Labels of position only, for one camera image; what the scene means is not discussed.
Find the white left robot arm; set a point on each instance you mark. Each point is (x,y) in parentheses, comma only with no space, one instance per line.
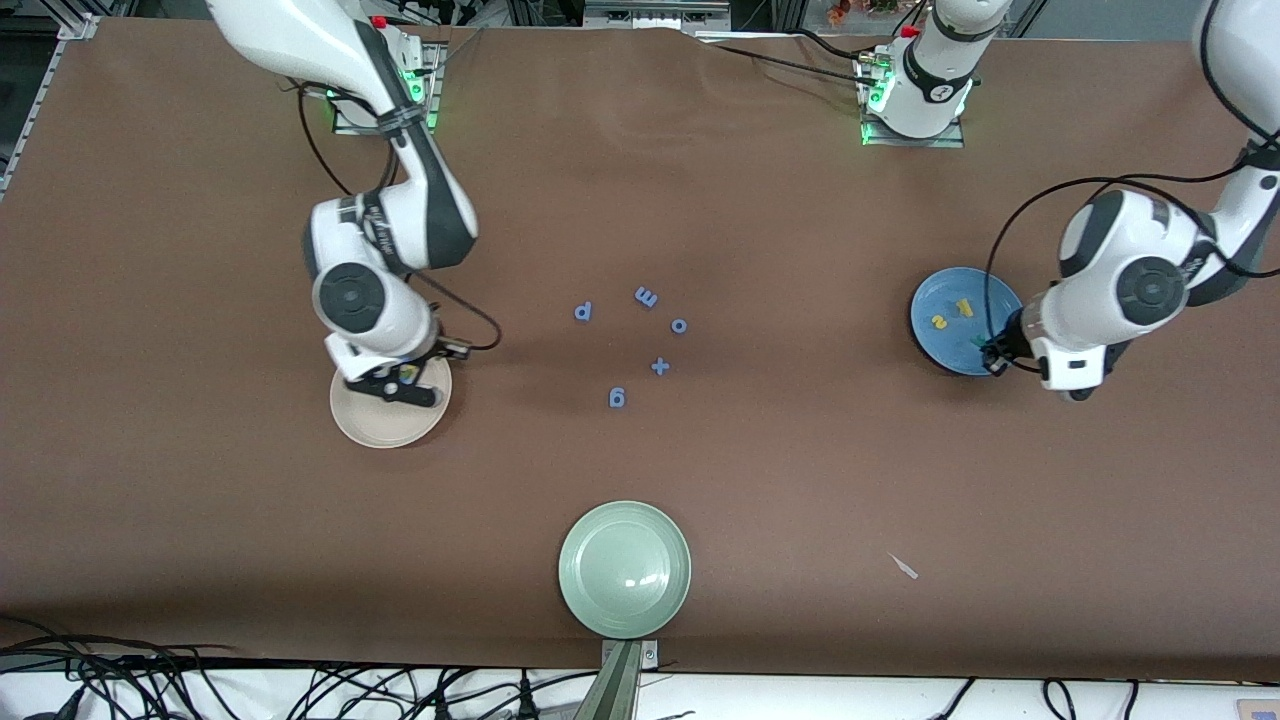
(1145,290)

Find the green plate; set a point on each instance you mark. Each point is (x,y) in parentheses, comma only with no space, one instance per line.
(625,570)

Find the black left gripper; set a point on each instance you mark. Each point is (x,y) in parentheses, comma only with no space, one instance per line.
(1006,343)

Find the white paper scrap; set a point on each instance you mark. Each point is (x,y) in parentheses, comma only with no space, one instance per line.
(905,568)

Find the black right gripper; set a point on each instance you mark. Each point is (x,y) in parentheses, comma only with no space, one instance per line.
(432,352)

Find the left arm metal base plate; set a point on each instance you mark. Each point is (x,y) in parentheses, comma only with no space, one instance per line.
(910,142)

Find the grey metal box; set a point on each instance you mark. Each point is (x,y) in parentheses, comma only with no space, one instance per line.
(655,15)

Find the blue plate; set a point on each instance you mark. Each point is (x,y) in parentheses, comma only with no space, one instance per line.
(945,350)

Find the aluminium frame rail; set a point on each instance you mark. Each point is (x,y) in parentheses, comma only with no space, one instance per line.
(80,27)

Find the orange plant decoration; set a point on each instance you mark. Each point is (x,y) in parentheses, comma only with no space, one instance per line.
(840,12)

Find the blue letter m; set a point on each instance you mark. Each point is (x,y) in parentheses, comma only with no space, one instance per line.
(647,297)

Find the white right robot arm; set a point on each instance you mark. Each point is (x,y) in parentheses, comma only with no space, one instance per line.
(355,295)

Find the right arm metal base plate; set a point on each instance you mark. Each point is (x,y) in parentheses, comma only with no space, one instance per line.
(432,105)

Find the beige brown plate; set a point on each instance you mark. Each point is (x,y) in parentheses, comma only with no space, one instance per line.
(385,425)

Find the brown table cover sheet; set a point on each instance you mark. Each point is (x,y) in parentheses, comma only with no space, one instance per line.
(700,480)

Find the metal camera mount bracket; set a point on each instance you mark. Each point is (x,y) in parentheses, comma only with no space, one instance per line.
(618,690)

